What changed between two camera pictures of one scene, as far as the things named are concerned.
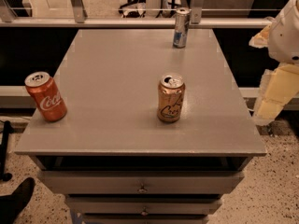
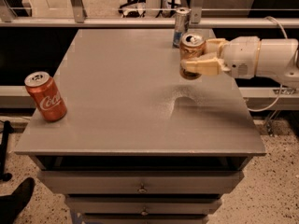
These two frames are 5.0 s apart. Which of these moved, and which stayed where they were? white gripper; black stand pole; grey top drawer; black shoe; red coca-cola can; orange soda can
Moved: white gripper; orange soda can
Stayed: red coca-cola can; black stand pole; grey top drawer; black shoe
